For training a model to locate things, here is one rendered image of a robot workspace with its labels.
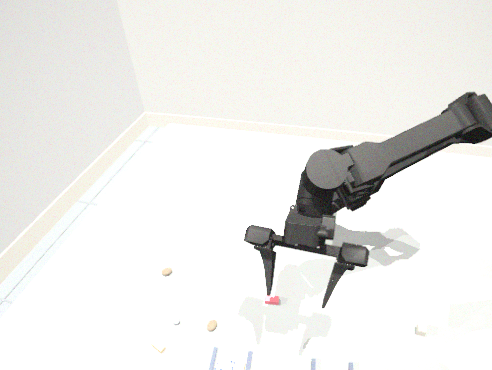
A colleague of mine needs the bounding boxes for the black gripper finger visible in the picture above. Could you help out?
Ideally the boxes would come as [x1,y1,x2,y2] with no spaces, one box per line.
[322,262,355,308]
[254,246,277,296]

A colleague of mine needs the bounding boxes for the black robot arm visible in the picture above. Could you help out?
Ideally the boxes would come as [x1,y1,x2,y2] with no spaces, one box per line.
[283,91,492,248]

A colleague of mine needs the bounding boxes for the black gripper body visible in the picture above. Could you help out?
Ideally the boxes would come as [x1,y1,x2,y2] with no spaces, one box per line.
[244,198,370,267]

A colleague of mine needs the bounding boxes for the pink block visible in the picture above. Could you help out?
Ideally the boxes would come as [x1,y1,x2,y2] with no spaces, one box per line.
[265,295,279,305]

